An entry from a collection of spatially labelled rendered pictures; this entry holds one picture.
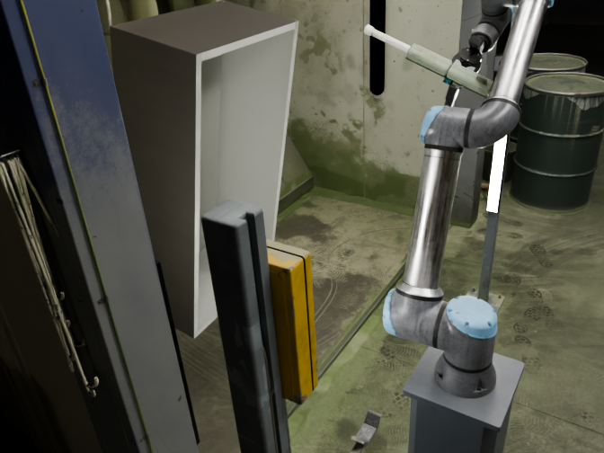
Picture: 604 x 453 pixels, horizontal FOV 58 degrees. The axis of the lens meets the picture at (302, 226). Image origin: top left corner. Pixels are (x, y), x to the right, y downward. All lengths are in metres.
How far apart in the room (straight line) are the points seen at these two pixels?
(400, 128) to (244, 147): 1.66
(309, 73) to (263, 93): 1.81
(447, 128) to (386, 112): 2.25
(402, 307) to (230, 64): 1.27
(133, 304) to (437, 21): 2.81
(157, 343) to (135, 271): 0.22
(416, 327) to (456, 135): 0.59
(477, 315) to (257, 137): 1.25
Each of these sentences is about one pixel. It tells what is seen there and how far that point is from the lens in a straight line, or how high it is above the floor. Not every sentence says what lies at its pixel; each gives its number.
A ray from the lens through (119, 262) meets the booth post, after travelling 1.23.
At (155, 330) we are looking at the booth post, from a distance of 1.38.
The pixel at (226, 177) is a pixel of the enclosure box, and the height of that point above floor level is 0.91.
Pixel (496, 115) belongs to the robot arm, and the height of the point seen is 1.44.
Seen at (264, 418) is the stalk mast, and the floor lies 1.31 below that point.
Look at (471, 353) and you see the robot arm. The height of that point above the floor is 0.80.
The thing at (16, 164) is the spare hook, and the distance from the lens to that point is 1.11.
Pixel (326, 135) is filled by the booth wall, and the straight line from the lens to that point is 4.20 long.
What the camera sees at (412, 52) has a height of 1.55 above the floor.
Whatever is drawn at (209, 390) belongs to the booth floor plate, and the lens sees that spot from 2.73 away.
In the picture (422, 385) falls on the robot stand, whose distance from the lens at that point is 1.85.
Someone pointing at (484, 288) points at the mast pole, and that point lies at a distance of 3.21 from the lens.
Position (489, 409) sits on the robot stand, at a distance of 1.82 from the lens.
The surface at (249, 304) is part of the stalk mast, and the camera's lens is 0.72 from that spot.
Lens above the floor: 1.95
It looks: 29 degrees down
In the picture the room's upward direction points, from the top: 4 degrees counter-clockwise
